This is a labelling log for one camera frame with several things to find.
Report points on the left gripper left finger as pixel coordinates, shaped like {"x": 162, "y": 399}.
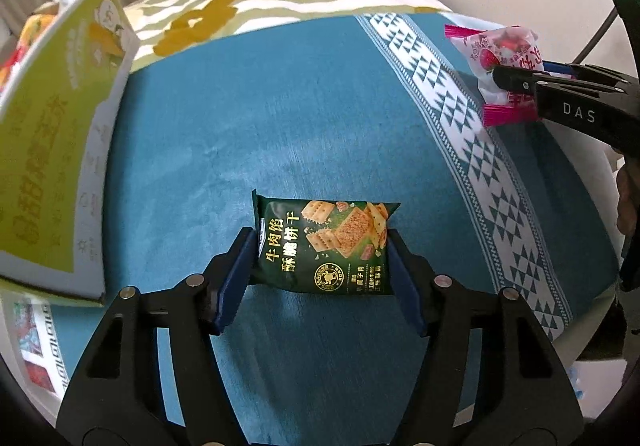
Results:
{"x": 115, "y": 396}

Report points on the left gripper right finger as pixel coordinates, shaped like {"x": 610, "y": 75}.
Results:
{"x": 523, "y": 394}

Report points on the green beef cracker pack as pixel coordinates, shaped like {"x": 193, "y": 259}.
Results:
{"x": 321, "y": 246}

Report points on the person right hand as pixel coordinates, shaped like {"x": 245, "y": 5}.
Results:
{"x": 627, "y": 182}

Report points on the black lamp stand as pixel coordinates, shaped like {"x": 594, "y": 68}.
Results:
{"x": 597, "y": 36}

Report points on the green cardboard box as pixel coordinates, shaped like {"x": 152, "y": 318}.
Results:
{"x": 58, "y": 112}

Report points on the blue patterned table cloth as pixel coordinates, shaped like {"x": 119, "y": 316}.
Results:
{"x": 377, "y": 108}

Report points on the orange snack bag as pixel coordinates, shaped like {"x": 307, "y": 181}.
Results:
{"x": 33, "y": 28}

